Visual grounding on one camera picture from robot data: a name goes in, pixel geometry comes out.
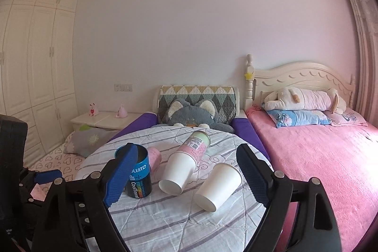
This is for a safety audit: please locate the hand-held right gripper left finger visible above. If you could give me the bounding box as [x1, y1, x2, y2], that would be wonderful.
[31, 143, 139, 252]

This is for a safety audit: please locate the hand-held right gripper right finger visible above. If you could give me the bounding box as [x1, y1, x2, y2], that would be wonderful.
[236, 143, 343, 252]

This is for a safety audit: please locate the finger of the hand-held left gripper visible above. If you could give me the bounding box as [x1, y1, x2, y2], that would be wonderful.
[18, 169, 63, 185]
[18, 183, 50, 206]

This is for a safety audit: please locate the white paper cup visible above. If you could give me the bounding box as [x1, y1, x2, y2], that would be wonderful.
[159, 152, 198, 196]
[193, 163, 243, 213]

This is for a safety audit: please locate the pink cup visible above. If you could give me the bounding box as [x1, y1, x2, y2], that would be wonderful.
[147, 147, 162, 173]

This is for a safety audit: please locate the heart print bed sheet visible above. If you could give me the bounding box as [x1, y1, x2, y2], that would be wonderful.
[24, 132, 86, 182]

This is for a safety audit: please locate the black and blue can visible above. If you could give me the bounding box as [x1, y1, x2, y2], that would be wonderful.
[115, 145, 153, 198]

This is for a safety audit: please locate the purple bed bumper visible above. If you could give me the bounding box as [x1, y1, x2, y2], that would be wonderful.
[232, 117, 271, 162]
[108, 113, 158, 143]

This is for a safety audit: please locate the grey cushion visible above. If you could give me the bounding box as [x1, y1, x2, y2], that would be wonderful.
[69, 125, 120, 157]

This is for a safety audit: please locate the cream nightstand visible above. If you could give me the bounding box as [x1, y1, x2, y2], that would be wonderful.
[70, 111, 144, 131]

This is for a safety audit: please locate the pink and green can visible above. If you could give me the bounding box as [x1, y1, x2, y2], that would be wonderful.
[181, 131, 211, 165]

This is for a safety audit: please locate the pink blanket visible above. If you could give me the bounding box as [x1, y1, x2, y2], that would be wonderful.
[246, 106, 378, 252]

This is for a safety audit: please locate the blue printed pillow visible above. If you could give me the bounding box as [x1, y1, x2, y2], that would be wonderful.
[266, 109, 332, 128]

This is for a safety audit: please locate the cream small bed headboard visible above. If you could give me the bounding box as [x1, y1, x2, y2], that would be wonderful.
[151, 86, 247, 123]

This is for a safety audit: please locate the grey cat plush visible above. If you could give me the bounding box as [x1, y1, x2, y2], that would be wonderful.
[161, 98, 234, 133]

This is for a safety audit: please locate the white dog plush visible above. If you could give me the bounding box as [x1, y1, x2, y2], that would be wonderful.
[264, 87, 347, 114]

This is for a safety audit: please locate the diamond pattern quilted cloth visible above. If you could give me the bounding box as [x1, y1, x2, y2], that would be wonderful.
[157, 85, 239, 124]

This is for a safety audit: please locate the cream wardrobe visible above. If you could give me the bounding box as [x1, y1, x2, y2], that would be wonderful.
[0, 0, 82, 167]

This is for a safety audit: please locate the pink printed pillow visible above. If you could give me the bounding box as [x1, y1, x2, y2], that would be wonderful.
[323, 109, 368, 127]

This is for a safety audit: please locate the cream wooden headboard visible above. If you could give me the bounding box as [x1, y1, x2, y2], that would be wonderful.
[245, 54, 356, 111]

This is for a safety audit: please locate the pale curtain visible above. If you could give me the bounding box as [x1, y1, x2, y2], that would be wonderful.
[344, 0, 378, 123]

